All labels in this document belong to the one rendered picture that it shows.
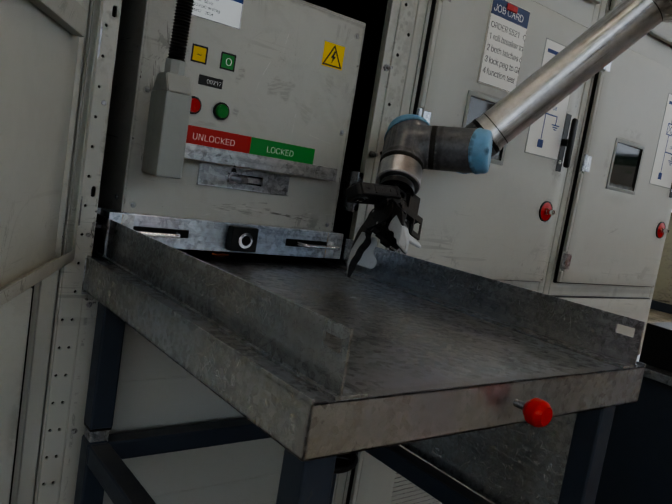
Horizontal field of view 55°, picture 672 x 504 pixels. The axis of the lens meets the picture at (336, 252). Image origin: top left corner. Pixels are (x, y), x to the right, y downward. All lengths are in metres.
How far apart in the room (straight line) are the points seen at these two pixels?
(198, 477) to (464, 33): 1.16
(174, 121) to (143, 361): 0.45
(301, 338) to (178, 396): 0.70
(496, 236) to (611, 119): 0.59
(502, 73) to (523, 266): 0.55
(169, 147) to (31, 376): 0.45
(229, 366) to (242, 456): 0.76
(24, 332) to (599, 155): 1.65
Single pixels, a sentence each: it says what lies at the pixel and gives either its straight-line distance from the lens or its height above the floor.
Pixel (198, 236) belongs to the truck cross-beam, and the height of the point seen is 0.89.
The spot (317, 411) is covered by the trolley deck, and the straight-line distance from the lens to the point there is 0.60.
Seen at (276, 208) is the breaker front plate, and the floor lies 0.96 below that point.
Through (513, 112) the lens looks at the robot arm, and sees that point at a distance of 1.46.
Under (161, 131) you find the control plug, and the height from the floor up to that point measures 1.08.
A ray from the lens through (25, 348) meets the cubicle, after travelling 1.19.
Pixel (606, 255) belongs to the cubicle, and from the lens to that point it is 2.28.
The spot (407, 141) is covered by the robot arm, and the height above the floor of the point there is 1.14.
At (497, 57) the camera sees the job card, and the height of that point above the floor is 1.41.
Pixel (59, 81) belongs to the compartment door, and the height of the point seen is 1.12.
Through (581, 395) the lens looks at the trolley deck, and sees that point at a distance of 0.95.
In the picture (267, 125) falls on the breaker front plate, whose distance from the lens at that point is 1.35.
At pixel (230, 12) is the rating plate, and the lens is 1.32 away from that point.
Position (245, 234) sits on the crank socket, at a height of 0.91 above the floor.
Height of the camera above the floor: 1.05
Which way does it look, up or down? 7 degrees down
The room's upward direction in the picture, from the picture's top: 9 degrees clockwise
